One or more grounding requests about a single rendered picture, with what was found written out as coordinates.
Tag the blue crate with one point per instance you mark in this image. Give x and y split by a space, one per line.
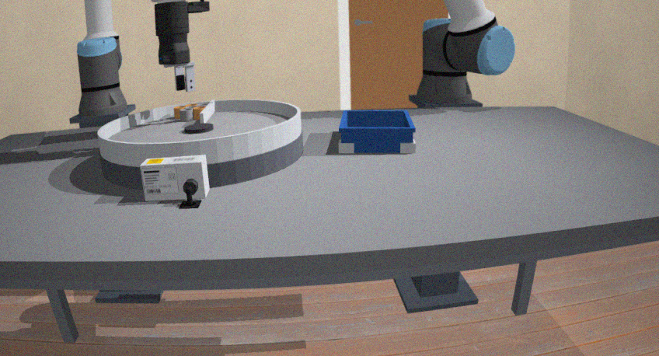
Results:
376 137

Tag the grey table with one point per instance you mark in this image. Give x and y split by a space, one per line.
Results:
360 214

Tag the steel bushing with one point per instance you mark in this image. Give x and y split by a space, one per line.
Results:
187 113

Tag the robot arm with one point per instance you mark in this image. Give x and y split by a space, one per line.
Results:
100 70
463 50

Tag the grey turntable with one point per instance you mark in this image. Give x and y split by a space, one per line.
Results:
247 137

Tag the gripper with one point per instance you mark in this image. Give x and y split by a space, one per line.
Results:
173 34

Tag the white control box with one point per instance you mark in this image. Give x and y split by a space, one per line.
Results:
164 178

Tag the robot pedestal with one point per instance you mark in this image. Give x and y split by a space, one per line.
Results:
437 292
129 296

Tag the brown door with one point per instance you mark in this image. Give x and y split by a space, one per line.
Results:
386 60

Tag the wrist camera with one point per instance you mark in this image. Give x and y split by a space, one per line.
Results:
198 5

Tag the white corner guide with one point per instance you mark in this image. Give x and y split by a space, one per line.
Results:
346 148
407 147

